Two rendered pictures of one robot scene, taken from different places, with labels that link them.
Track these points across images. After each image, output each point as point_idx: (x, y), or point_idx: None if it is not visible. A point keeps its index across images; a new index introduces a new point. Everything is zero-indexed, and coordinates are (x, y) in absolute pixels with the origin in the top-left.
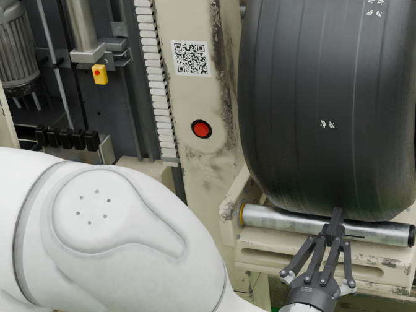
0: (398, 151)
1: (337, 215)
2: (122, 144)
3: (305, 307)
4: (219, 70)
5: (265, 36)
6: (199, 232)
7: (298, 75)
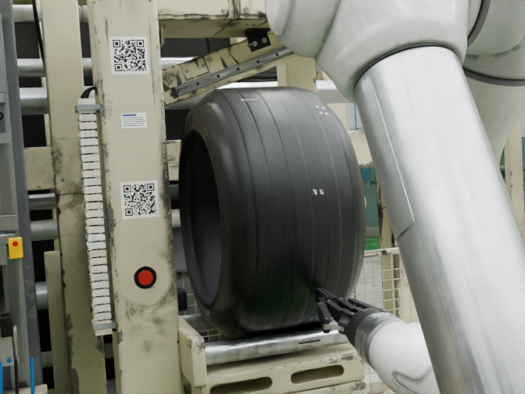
0: (363, 216)
1: (323, 290)
2: None
3: (382, 313)
4: (167, 208)
5: (249, 132)
6: None
7: (287, 155)
